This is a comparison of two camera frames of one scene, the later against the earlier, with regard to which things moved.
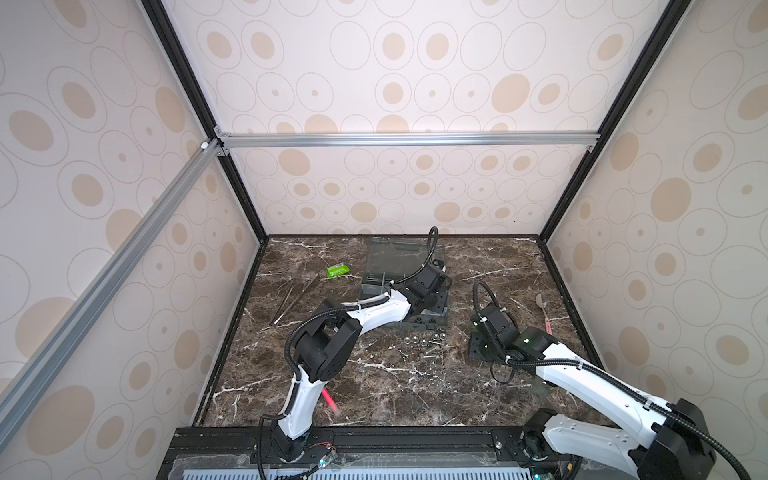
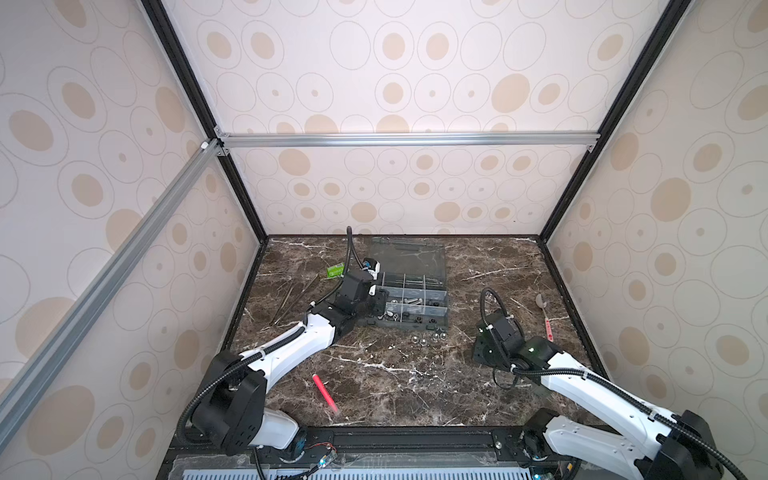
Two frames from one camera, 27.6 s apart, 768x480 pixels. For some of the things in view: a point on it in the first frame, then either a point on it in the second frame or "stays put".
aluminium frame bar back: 587,139 stays put
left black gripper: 440,300 to 380,302
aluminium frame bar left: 43,365 stays put
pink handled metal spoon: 542,304 stays put
